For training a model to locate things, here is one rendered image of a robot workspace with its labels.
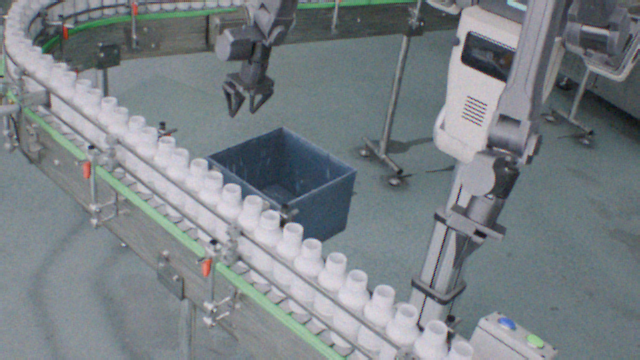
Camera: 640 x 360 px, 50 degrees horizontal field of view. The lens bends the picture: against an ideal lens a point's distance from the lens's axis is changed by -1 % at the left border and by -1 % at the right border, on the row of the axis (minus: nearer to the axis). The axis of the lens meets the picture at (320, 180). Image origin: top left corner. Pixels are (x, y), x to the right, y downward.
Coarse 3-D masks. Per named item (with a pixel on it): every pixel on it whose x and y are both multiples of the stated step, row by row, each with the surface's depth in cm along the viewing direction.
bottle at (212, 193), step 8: (208, 176) 152; (216, 176) 153; (208, 184) 151; (216, 184) 150; (200, 192) 153; (208, 192) 151; (216, 192) 152; (208, 200) 151; (216, 200) 152; (200, 208) 154; (216, 208) 153; (200, 216) 155; (208, 216) 154; (208, 224) 155; (200, 232) 157; (208, 240) 157
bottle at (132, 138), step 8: (136, 120) 169; (136, 128) 166; (128, 136) 168; (136, 136) 167; (128, 144) 168; (136, 144) 167; (128, 152) 169; (128, 160) 170; (136, 160) 170; (128, 168) 172; (136, 168) 171; (128, 176) 173
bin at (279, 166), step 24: (240, 144) 206; (264, 144) 215; (288, 144) 218; (312, 144) 211; (216, 168) 195; (240, 168) 211; (264, 168) 220; (288, 168) 222; (312, 168) 214; (336, 168) 207; (264, 192) 224; (288, 192) 226; (312, 192) 189; (336, 192) 199; (312, 216) 195; (336, 216) 206
